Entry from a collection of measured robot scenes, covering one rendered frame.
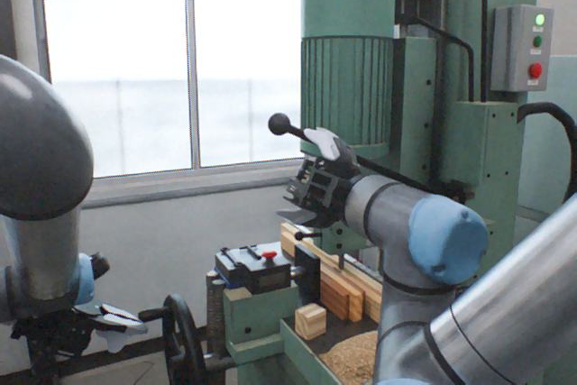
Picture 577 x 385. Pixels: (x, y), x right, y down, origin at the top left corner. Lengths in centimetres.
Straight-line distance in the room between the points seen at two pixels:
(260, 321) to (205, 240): 143
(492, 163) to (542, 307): 58
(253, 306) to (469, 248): 50
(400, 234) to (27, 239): 36
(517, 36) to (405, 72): 22
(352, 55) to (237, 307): 49
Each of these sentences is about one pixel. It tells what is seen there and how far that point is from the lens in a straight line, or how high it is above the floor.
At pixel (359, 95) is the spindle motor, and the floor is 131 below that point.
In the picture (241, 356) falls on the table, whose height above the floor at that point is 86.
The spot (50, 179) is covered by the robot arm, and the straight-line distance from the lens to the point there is 39.
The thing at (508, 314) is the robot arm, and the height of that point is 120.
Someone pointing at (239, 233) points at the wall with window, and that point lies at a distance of 233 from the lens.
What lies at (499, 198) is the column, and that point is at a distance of 108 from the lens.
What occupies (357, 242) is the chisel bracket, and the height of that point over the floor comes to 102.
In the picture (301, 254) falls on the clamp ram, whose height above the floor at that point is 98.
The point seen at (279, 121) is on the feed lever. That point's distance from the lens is 67.
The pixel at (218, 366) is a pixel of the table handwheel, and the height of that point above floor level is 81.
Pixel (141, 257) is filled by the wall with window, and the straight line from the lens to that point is 223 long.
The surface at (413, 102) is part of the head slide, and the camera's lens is 91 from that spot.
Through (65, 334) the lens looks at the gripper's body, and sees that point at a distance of 85.
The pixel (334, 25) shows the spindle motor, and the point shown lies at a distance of 82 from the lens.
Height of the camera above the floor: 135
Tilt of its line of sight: 12 degrees down
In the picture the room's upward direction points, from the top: straight up
